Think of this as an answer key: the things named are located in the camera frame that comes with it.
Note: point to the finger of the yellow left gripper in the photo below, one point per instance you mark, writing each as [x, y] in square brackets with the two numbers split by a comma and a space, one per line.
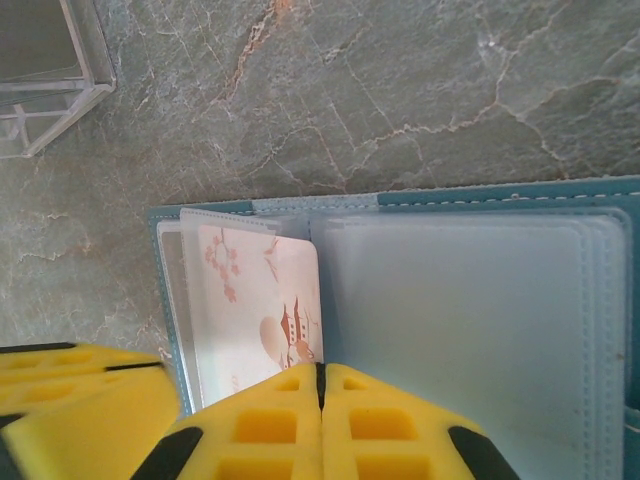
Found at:
[60, 362]
[75, 430]

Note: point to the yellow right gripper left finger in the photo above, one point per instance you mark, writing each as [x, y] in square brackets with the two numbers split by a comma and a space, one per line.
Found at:
[260, 435]

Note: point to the pink cherry blossom card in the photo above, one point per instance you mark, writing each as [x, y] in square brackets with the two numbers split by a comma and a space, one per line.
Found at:
[250, 310]

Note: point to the teal card holder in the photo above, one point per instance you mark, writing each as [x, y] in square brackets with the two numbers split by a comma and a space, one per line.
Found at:
[450, 310]

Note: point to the clear acrylic card box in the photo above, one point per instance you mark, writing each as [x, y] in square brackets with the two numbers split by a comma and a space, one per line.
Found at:
[60, 95]

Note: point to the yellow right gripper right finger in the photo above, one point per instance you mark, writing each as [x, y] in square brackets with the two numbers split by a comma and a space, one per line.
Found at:
[390, 435]

